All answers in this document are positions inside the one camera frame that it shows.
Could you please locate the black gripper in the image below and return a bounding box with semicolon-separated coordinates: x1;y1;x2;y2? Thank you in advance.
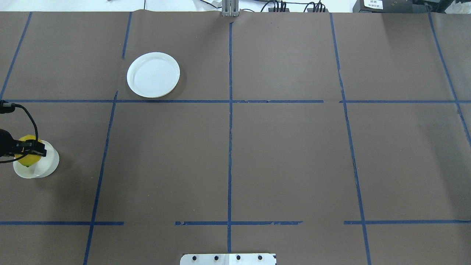
0;129;47;158

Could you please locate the yellow lemon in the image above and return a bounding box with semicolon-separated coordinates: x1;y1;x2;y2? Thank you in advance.
18;135;42;167

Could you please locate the white bowl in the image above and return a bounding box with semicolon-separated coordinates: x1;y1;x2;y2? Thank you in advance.
13;140;60;179

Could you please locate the white round plate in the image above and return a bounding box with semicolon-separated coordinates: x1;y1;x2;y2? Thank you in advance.
126;52;181;98

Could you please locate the black box on desk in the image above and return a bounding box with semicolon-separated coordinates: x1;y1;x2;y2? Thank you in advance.
352;0;428;14

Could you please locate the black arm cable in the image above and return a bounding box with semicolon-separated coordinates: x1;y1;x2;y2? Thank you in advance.
0;100;39;164

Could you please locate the white pedestal column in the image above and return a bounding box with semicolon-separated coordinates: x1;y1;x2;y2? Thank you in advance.
180;253;277;265

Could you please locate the aluminium frame post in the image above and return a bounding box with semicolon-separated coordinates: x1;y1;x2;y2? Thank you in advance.
222;0;240;17

